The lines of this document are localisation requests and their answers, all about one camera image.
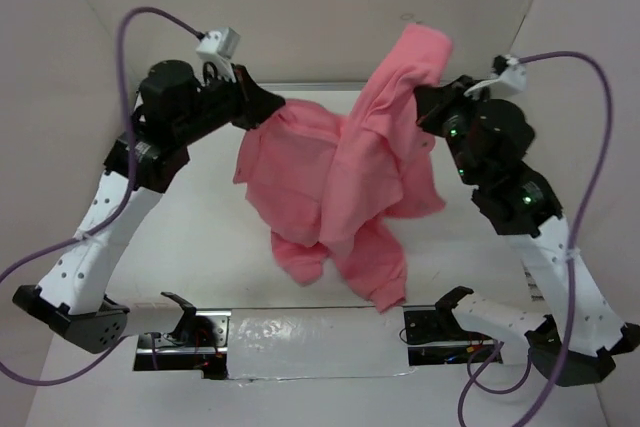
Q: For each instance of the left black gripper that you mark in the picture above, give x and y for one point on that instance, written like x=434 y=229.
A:
x=254 y=103

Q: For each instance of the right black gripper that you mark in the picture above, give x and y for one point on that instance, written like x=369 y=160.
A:
x=432 y=101

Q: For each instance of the pink zip jacket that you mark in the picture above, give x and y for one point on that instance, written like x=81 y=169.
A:
x=326 y=183

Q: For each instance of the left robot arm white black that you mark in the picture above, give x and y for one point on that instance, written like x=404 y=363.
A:
x=174 y=110

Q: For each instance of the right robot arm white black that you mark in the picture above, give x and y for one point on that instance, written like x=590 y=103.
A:
x=488 y=139

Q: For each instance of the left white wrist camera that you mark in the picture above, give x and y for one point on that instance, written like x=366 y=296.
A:
x=218 y=47

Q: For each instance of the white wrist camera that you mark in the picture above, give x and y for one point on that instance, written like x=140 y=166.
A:
x=508 y=78
x=218 y=47

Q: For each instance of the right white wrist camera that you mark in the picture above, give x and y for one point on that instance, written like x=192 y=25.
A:
x=508 y=78

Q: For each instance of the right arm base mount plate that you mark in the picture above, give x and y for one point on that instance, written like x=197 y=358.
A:
x=434 y=338

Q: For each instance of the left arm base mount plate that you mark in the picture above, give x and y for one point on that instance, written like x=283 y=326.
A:
x=202 y=347

